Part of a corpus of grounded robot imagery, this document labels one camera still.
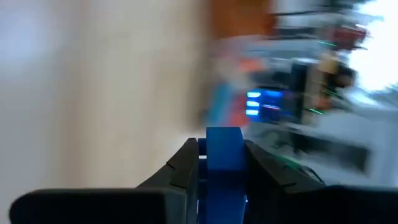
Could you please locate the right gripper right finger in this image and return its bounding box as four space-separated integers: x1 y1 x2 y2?
244 139 398 224

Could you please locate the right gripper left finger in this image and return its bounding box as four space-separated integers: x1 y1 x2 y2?
8 138 200 224

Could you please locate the long dark blue plastic brick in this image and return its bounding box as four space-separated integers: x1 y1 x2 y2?
197 126 249 224

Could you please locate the black device with blue light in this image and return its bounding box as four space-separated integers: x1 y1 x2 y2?
245 88 299 124

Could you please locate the clear plastic container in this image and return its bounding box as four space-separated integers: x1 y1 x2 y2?
201 37 299 128

